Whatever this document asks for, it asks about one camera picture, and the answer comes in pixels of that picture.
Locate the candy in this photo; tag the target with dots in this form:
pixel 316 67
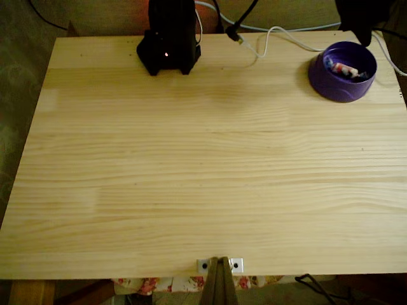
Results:
pixel 343 69

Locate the purple plastic bowl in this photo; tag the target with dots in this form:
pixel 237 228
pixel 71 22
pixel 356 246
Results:
pixel 337 92

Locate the floral patterned cloth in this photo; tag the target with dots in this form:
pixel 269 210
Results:
pixel 149 284

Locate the wooden table leg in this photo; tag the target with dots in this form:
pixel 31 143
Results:
pixel 31 294

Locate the silver metal angle bracket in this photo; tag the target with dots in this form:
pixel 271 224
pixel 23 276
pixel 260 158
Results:
pixel 238 264
pixel 203 265

